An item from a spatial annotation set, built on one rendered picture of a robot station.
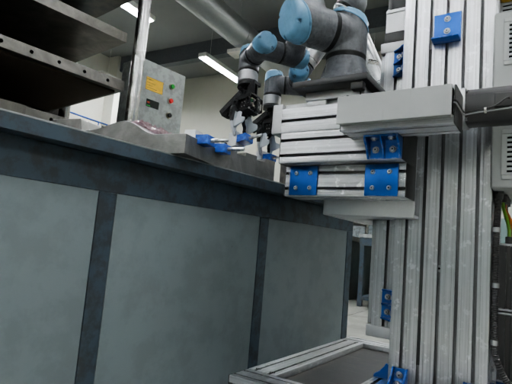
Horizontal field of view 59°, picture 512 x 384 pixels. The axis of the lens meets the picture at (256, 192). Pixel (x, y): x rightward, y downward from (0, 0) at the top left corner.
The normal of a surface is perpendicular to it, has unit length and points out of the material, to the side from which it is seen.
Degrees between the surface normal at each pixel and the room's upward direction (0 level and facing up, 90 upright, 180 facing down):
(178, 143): 90
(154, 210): 90
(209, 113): 90
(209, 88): 90
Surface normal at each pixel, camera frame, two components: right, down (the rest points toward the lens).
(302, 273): 0.76, -0.01
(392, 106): -0.55, -0.15
